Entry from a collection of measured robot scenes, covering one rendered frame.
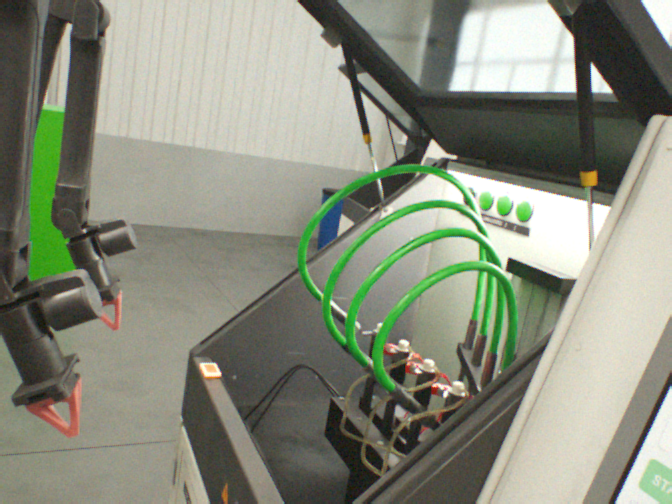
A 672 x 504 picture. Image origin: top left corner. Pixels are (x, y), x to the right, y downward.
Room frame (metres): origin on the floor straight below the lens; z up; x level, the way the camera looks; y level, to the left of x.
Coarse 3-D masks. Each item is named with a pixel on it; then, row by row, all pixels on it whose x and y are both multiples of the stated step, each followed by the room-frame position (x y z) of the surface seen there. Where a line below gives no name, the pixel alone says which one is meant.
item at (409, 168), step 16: (368, 176) 1.00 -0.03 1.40; (384, 176) 1.01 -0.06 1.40; (448, 176) 1.06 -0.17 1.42; (336, 192) 0.98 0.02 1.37; (464, 192) 1.08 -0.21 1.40; (320, 208) 0.97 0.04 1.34; (304, 240) 0.95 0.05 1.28; (304, 256) 0.96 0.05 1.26; (480, 256) 1.11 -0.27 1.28; (304, 272) 0.96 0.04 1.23; (480, 272) 1.11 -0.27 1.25; (480, 288) 1.11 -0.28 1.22; (480, 304) 1.11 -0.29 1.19
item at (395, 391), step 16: (448, 272) 0.78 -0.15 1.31; (496, 272) 0.82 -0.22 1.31; (416, 288) 0.77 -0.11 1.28; (512, 288) 0.83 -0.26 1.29; (400, 304) 0.76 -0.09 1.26; (512, 304) 0.84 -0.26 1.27; (384, 320) 0.76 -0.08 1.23; (512, 320) 0.84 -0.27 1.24; (384, 336) 0.75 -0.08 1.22; (512, 336) 0.84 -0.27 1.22; (512, 352) 0.84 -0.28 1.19; (384, 384) 0.76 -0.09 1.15; (400, 400) 0.77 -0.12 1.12; (432, 416) 0.80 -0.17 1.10
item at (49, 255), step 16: (48, 112) 3.68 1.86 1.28; (48, 128) 3.68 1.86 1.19; (48, 144) 3.69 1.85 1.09; (48, 160) 3.69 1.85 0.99; (32, 176) 3.64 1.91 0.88; (48, 176) 3.70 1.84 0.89; (32, 192) 3.65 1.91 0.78; (48, 192) 3.70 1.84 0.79; (32, 208) 3.65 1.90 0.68; (48, 208) 3.71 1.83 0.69; (32, 224) 3.66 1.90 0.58; (48, 224) 3.71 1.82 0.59; (32, 240) 3.66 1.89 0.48; (48, 240) 3.72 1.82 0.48; (64, 240) 3.77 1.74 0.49; (32, 256) 3.66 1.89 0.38; (48, 256) 3.72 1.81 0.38; (64, 256) 3.78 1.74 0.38; (32, 272) 3.67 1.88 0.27; (48, 272) 3.72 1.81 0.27; (64, 272) 3.78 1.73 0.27
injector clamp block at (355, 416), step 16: (336, 400) 1.05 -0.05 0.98; (336, 416) 1.02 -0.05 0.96; (352, 416) 0.99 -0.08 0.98; (336, 432) 1.01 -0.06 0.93; (352, 432) 0.96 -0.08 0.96; (400, 432) 0.96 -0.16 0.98; (336, 448) 1.00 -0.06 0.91; (352, 448) 0.95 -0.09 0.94; (368, 448) 0.91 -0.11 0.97; (400, 448) 0.93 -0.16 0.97; (352, 464) 0.94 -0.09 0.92; (352, 480) 0.94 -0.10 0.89; (368, 480) 0.89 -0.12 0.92; (352, 496) 0.93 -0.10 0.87
